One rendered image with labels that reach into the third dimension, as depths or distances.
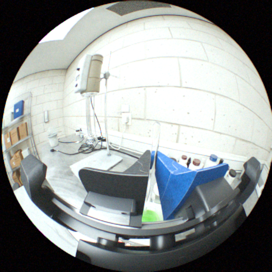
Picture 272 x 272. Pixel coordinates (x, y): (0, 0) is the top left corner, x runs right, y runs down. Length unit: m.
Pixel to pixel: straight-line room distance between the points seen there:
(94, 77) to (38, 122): 2.13
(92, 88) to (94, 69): 0.10
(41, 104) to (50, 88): 0.42
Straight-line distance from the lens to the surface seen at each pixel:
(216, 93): 0.60
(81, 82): 0.42
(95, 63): 0.48
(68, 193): 0.45
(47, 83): 2.57
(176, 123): 0.55
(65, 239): 0.39
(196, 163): 0.42
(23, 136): 2.19
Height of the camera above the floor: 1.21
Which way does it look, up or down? 18 degrees down
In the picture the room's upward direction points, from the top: 1 degrees clockwise
